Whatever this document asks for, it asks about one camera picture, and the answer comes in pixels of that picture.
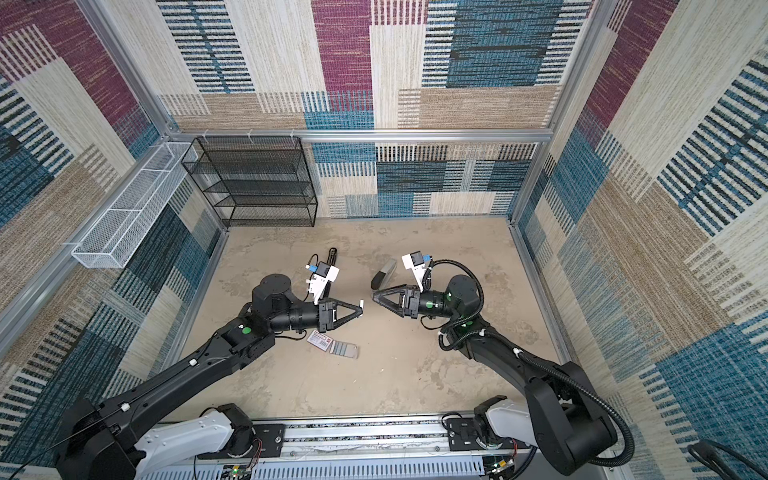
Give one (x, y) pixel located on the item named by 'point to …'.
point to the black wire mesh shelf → (255, 181)
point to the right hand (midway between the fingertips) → (376, 302)
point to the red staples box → (320, 340)
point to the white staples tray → (342, 348)
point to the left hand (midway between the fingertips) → (361, 310)
